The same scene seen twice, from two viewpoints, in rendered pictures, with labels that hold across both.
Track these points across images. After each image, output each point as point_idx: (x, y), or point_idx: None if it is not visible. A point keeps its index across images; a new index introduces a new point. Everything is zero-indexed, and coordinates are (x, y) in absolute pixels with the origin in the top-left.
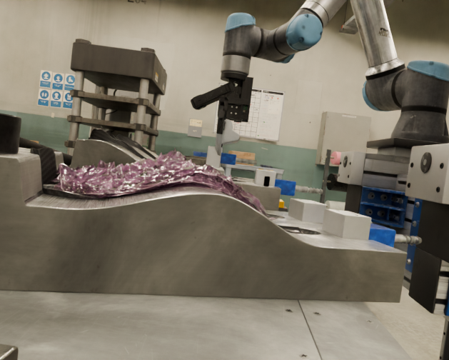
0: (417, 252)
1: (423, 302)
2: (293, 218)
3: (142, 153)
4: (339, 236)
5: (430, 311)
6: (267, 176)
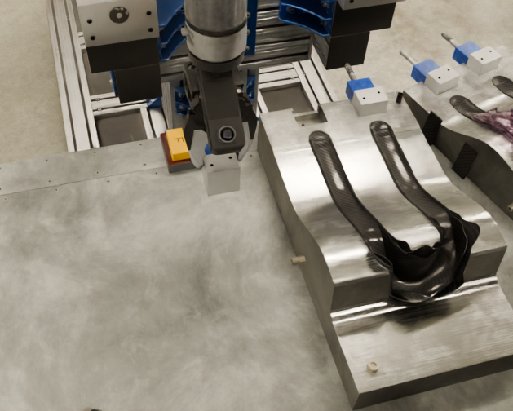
0: (334, 39)
1: (351, 63)
2: (452, 90)
3: (404, 215)
4: (495, 68)
5: (362, 63)
6: (403, 94)
